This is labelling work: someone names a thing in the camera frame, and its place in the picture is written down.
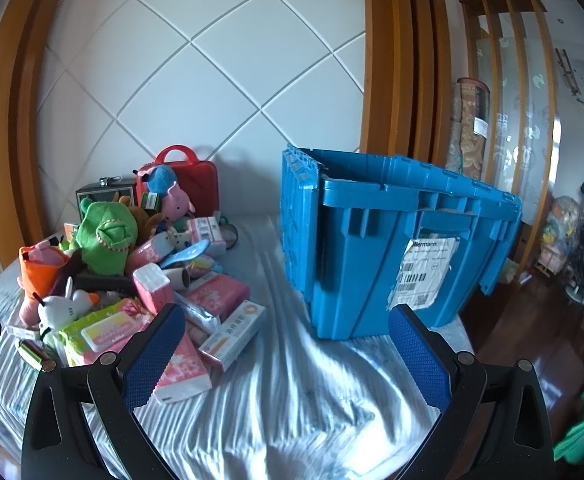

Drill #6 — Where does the pink box with barcode label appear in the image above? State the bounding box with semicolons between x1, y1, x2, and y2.
187;215;229;257

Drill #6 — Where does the white orange medicine box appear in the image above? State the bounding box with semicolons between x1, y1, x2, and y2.
198;300;267;372

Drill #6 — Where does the colourful toy heap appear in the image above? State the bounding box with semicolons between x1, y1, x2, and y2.
542;195;578;271

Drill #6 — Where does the green plush toy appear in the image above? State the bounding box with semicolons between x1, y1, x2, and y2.
74;197;140;277

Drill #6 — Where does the red carry case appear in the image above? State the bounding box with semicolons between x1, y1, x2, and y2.
137;145;219;221

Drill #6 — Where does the pink pig plush toy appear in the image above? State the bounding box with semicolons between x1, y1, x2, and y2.
161;182;197;223

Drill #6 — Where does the wooden headboard frame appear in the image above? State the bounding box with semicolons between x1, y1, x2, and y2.
0;0;452;271

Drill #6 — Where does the green gold battery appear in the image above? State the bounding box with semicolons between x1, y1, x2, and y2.
18;339;59;372

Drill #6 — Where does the silver foil packet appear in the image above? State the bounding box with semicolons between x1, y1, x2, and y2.
174;292;223;333

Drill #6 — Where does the white rabbit plush toy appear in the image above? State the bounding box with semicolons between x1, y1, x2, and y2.
37;277;103;331

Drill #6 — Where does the pink white packet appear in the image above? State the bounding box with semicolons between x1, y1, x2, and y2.
127;235;173;273

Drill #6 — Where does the pink white tissue pack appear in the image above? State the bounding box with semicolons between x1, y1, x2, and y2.
133;263;177;316

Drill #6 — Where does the orange and pink plush toy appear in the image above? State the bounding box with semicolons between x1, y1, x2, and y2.
18;240;70;301

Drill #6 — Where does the white paper roll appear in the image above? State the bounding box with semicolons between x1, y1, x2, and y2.
164;267;193;291

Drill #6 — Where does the pink floral tissue pack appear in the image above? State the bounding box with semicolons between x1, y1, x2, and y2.
152;332;213;405

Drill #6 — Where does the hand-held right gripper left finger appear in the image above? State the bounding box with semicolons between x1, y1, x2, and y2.
20;303;187;480

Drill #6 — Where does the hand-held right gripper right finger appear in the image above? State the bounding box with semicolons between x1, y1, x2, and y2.
388;304;556;480

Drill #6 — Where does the blue plush toy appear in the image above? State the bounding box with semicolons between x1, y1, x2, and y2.
137;164;179;196

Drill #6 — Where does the blue plastic crate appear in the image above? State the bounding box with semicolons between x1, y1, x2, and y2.
279;144;522;342

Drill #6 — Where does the wooden partition screen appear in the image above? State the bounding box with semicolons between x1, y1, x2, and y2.
459;0;560;271

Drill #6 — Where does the brown plush toy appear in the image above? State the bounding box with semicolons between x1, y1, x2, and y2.
119;195;165;241

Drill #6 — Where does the dark purple cloth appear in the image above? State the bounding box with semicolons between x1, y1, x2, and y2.
62;250;89;286

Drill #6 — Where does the rolled patterned carpet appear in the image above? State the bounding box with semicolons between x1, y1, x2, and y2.
446;77;492;181

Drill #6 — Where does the dark tin box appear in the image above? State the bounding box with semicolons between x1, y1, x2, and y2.
75;176;138;216

